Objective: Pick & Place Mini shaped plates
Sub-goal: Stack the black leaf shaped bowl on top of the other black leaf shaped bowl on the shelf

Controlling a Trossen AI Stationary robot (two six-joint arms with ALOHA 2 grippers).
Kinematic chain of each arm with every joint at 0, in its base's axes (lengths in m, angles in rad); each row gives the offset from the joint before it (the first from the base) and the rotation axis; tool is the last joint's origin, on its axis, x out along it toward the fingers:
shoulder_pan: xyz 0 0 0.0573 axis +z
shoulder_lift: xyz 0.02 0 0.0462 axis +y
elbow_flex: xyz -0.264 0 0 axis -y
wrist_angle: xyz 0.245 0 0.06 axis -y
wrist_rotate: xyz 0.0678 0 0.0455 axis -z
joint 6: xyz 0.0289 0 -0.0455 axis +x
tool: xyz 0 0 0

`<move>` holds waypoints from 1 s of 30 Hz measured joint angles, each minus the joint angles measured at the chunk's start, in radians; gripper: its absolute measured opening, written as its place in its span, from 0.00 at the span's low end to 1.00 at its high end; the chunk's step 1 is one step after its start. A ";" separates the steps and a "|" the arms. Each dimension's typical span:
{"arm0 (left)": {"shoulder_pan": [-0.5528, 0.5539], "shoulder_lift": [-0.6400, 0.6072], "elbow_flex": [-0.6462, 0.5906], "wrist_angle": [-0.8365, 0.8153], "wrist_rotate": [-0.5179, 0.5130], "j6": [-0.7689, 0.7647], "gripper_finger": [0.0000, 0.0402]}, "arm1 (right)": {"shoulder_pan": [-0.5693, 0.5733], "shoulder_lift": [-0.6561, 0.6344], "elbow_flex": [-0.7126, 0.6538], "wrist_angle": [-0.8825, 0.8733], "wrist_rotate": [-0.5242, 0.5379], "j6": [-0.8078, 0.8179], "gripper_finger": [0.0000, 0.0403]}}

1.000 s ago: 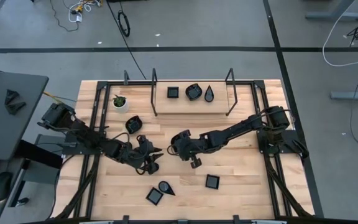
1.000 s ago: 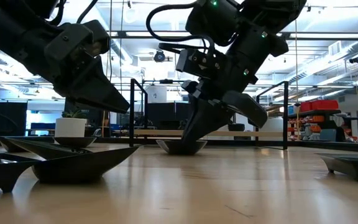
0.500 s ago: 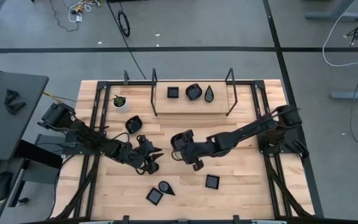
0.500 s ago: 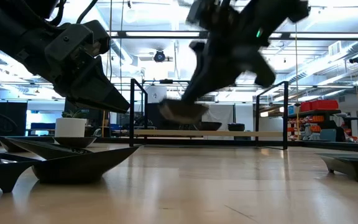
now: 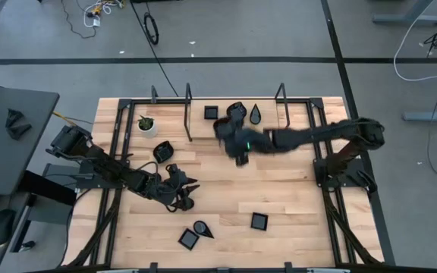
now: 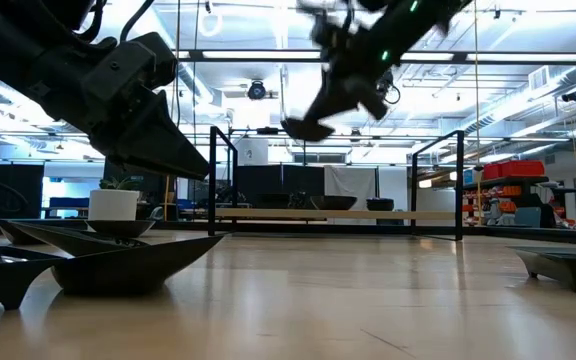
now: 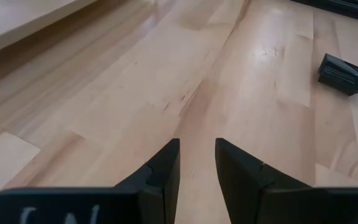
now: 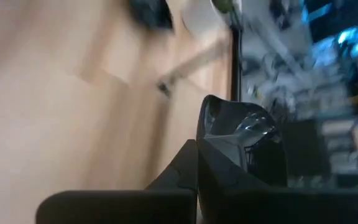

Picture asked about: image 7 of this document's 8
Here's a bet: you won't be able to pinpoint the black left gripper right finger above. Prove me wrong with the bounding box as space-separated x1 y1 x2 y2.
214 138 358 224

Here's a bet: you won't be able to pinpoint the black square mini plate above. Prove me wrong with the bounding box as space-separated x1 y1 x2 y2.
317 52 358 96

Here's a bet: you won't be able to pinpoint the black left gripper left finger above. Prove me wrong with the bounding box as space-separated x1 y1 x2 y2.
0 138 181 224

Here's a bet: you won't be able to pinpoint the wooden riser shelf black legs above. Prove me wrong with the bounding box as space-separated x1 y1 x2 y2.
0 0 98 60

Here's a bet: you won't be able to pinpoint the black metal table frame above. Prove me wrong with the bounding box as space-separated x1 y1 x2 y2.
290 0 358 26

